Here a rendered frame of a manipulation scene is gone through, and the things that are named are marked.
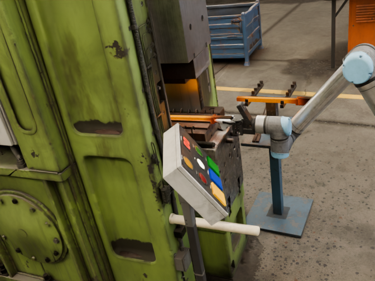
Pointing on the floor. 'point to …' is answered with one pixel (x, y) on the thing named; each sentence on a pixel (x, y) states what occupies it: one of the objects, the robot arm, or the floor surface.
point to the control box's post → (190, 220)
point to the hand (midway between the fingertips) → (217, 118)
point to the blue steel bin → (235, 30)
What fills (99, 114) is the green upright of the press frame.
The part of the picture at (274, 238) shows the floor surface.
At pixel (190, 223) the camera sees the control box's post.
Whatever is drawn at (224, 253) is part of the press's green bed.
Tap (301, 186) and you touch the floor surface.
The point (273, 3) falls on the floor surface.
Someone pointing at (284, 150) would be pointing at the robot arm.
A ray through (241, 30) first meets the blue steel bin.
